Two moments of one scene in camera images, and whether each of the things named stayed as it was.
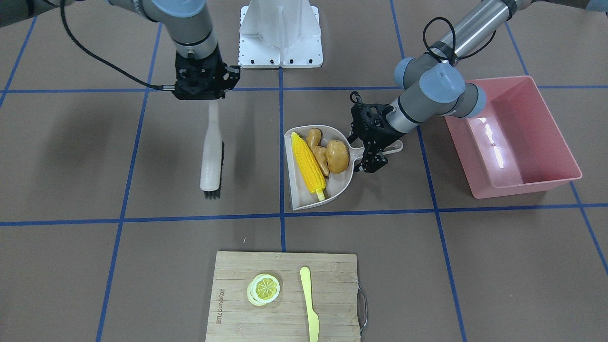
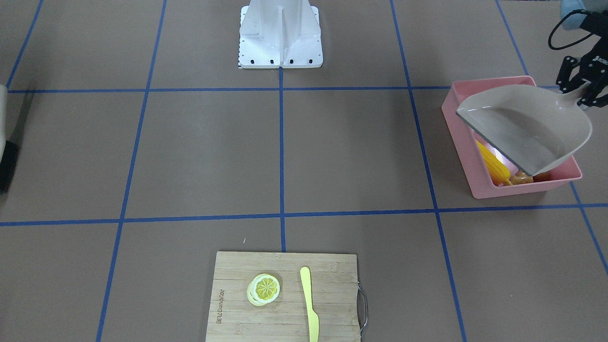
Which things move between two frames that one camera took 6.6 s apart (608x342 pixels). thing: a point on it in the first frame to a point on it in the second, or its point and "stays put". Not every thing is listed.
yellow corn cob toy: [309, 167] to [498, 171]
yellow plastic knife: [313, 318] stays put
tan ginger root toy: [319, 152] to [520, 177]
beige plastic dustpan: [319, 161] to [540, 128]
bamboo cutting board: [232, 317] stays put
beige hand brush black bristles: [213, 155] to [9, 152]
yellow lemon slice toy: [262, 289] stays put
